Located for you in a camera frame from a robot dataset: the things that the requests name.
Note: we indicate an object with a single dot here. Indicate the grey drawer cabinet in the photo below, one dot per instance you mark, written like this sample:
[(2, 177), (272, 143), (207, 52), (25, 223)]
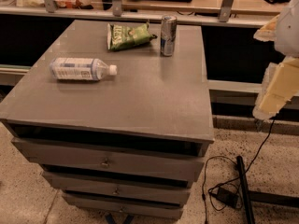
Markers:
[(154, 104)]

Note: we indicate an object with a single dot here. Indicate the green chip bag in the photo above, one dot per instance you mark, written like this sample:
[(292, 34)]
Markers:
[(121, 37)]

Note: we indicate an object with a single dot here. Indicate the grey drawer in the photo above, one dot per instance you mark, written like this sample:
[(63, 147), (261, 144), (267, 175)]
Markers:
[(110, 159), (122, 206), (117, 188)]

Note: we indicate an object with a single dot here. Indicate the bottom grey drawer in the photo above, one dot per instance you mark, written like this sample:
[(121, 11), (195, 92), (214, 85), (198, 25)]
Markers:
[(122, 206)]

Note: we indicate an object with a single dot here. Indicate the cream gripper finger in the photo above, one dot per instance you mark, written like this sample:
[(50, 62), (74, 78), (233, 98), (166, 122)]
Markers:
[(280, 84), (267, 32)]

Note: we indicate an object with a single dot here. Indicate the black metal floor bar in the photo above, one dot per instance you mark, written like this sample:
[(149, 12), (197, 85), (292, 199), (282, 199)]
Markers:
[(250, 196)]

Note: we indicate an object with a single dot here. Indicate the silver blue redbull can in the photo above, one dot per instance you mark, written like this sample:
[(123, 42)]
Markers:
[(168, 34)]

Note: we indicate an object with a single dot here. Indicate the top grey drawer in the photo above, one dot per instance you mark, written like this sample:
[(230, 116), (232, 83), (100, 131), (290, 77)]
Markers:
[(110, 159)]

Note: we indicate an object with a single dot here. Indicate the middle grey drawer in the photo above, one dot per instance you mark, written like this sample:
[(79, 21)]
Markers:
[(117, 188)]

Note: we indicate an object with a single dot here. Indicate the black power adapter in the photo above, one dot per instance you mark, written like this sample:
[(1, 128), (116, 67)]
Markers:
[(227, 197)]

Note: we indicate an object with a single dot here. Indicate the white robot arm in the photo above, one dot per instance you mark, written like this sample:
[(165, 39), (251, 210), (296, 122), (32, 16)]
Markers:
[(287, 31)]

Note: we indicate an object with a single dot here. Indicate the clear plastic water bottle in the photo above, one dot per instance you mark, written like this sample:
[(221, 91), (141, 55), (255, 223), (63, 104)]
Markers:
[(89, 69)]

